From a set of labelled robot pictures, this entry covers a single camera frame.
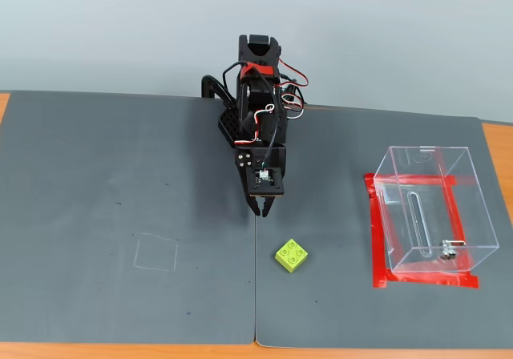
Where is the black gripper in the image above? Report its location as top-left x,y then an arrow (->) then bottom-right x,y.
233,143 -> 288,218

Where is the green lego block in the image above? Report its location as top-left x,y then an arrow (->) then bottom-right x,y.
274,238 -> 310,274

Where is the red tape band on arm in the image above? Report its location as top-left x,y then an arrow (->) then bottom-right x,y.
240,63 -> 276,77

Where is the transparent plastic box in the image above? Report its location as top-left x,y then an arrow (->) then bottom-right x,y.
373,145 -> 501,274

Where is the metal box latch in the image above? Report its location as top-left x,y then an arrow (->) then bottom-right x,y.
439,240 -> 467,261

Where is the black table clamp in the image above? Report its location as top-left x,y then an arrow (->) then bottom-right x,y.
200,75 -> 236,110

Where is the grey rubber mat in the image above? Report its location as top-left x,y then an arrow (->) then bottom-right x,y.
0,90 -> 257,346
254,104 -> 513,350

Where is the black wrist camera board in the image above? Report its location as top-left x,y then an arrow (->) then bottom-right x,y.
247,167 -> 285,199

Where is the red white black servo cable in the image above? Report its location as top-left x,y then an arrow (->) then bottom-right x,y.
278,58 -> 311,120

